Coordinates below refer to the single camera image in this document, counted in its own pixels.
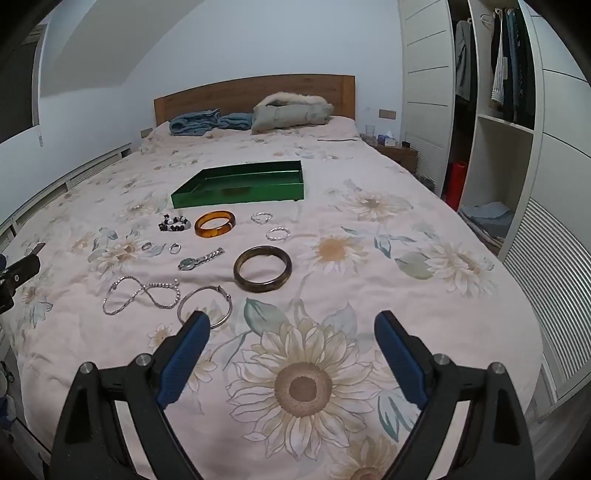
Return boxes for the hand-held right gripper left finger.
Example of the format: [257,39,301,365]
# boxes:
[50,310,211,480]

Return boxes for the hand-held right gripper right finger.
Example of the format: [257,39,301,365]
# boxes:
[374,310,536,480]

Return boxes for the thin silver bangle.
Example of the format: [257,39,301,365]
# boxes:
[177,285,232,330]

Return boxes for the silver chain necklace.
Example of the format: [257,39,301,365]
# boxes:
[102,275,180,317]

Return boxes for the silver wristwatch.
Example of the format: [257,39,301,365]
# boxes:
[178,247,226,272]

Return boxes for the dark brown bangle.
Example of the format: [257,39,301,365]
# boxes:
[233,246,293,293]

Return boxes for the amber bangle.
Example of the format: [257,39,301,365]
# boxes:
[194,210,238,239]

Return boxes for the dark beaded bracelet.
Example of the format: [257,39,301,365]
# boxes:
[158,213,193,233]

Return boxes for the green tray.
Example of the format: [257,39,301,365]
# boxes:
[171,160,306,210]

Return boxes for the bed with floral cover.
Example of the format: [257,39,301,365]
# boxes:
[9,115,544,480]

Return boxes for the light blue cloth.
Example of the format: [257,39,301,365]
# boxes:
[458,200,514,250]

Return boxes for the red box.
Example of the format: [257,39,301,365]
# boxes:
[445,161,468,212]

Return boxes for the wooden nightstand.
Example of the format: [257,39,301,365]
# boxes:
[369,141,419,175]

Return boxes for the blue blanket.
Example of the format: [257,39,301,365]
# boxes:
[168,109,254,137]

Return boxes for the wooden headboard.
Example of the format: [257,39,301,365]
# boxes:
[154,75,356,127]

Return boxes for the grey jacket with fur trim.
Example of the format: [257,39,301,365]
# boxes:
[250,92,334,135]

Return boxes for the white wardrobe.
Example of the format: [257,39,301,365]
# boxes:
[398,0,591,402]

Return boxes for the grey hanging garment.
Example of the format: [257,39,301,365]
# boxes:
[454,19,472,100]

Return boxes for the striped hanging shirt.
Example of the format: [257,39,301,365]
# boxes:
[490,11,507,104]

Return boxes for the dark hanging clothes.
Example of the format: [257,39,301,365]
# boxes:
[503,7,534,127]

